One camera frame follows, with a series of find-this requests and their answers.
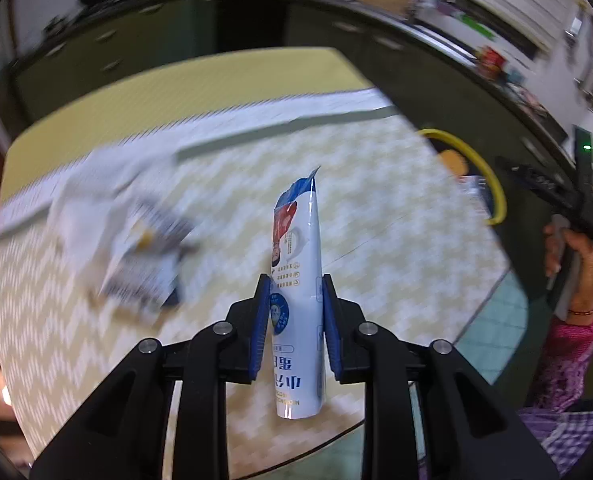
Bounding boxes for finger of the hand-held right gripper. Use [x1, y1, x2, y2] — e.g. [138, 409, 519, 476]
[495, 155, 575, 208]

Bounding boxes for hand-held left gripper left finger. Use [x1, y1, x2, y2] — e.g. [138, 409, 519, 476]
[29, 273, 272, 480]

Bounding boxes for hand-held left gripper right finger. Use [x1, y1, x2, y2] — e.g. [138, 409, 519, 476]
[321, 273, 559, 480]

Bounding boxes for blue bin with yellow rim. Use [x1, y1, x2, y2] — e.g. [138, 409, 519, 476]
[416, 127, 508, 228]

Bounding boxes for tall white snack packet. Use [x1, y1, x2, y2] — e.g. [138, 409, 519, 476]
[268, 165, 325, 420]

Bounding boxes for person's right forearm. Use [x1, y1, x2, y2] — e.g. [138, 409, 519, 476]
[521, 305, 593, 413]

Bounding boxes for person's right hand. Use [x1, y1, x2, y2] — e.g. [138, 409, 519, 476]
[543, 222, 593, 313]

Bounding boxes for orange wrapper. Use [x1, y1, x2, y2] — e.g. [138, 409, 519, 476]
[439, 149, 468, 178]

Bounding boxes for dark kitchen counter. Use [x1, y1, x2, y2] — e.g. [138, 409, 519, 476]
[6, 0, 577, 146]

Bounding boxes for red container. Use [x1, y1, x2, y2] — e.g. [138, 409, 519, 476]
[476, 46, 507, 80]

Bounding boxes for blue and white packet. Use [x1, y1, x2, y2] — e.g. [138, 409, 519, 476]
[99, 200, 197, 318]

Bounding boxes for green cloth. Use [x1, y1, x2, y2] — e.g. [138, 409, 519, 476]
[459, 14, 494, 40]

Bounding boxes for steel sink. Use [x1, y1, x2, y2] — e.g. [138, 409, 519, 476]
[406, 15, 477, 58]

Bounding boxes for white crumpled wrapper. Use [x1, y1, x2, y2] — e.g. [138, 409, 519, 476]
[51, 147, 182, 261]

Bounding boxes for purple plaid clothing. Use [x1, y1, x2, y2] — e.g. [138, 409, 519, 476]
[519, 407, 593, 480]

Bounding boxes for green kitchen cabinets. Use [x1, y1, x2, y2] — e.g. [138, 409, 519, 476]
[6, 0, 577, 196]

